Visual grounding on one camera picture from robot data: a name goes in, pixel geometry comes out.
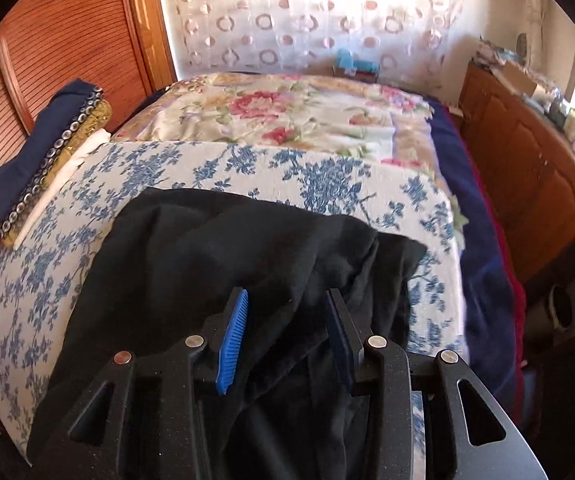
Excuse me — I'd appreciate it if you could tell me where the wooden slatted wardrobe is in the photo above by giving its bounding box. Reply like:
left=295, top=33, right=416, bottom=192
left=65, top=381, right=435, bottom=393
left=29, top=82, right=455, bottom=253
left=0, top=0, right=179, bottom=291

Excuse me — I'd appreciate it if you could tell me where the cardboard box on cabinet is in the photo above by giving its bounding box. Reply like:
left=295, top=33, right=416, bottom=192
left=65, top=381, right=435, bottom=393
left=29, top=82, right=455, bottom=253
left=498, top=62, right=538, bottom=96

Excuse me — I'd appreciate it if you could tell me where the white folded cloth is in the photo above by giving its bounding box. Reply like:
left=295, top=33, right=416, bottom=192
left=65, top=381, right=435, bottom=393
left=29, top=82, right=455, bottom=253
left=4, top=128, right=110, bottom=250

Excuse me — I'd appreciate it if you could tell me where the navy blue bedsheet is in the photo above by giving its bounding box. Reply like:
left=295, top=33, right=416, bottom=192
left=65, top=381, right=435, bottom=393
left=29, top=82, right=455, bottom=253
left=426, top=96, right=524, bottom=422

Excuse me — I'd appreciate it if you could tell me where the yellow folded cloth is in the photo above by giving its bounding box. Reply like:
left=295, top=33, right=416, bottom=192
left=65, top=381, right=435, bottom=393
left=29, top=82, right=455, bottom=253
left=0, top=100, right=112, bottom=247

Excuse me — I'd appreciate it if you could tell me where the patterned sheer curtain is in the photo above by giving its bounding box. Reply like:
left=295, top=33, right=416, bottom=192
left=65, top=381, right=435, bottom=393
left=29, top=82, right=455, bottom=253
left=161, top=0, right=464, bottom=88

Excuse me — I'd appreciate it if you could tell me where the navy blue garment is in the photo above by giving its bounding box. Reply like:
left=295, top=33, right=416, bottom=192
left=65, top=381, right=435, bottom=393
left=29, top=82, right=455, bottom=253
left=0, top=79, right=103, bottom=231

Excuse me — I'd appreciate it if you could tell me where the long wooden cabinet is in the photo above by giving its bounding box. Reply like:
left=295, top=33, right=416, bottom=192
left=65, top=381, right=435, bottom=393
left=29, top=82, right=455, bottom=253
left=459, top=64, right=575, bottom=292

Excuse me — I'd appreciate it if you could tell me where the blue floral white board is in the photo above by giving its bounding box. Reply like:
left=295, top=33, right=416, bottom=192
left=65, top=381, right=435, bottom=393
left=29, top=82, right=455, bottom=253
left=0, top=142, right=465, bottom=479

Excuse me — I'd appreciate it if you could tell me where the ring patterned folded cloth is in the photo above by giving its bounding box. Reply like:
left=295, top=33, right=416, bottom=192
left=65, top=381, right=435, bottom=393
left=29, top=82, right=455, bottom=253
left=0, top=79, right=112, bottom=246

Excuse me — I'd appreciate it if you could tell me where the black t-shirt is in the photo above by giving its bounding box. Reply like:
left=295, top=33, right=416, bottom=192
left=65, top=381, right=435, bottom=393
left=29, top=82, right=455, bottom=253
left=28, top=188, right=427, bottom=479

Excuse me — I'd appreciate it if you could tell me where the teal item box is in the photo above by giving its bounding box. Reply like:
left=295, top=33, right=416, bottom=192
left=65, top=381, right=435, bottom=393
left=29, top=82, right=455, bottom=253
left=333, top=49, right=380, bottom=84

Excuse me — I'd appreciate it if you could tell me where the waste bin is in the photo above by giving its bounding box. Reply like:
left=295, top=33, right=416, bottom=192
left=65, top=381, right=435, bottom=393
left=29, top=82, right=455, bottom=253
left=529, top=285, right=573, bottom=338

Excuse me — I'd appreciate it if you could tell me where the floral pink quilt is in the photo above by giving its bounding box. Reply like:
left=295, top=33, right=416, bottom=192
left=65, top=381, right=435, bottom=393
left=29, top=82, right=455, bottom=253
left=115, top=73, right=440, bottom=181

